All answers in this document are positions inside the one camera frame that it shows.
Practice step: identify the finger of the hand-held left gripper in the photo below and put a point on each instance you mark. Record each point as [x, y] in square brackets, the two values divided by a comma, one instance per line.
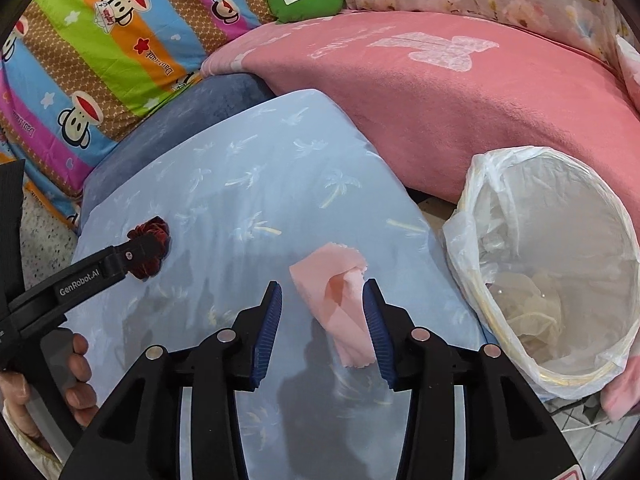
[145, 251]

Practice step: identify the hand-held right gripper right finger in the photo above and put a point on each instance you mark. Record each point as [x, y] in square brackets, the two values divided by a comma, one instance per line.
[375, 330]

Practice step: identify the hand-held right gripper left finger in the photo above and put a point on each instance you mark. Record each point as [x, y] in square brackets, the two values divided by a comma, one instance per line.
[267, 330]

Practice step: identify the dark red scrunchie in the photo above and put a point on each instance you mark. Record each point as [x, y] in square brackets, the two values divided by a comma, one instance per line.
[157, 227]

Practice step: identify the pink cloth piece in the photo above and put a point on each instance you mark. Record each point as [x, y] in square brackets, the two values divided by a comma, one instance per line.
[320, 290]

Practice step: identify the bin with white plastic bag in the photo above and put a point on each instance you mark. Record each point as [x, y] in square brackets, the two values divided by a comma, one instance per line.
[480, 240]

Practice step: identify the person's left hand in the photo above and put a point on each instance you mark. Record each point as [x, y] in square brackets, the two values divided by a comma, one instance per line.
[82, 360]

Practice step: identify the blue-grey cushion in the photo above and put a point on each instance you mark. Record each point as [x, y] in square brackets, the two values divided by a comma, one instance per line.
[200, 105]

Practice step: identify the colourful striped monkey-print quilt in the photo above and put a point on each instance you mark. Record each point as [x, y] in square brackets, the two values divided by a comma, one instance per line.
[100, 35]

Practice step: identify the pink blanket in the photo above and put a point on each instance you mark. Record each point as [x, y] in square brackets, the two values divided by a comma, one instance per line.
[425, 110]

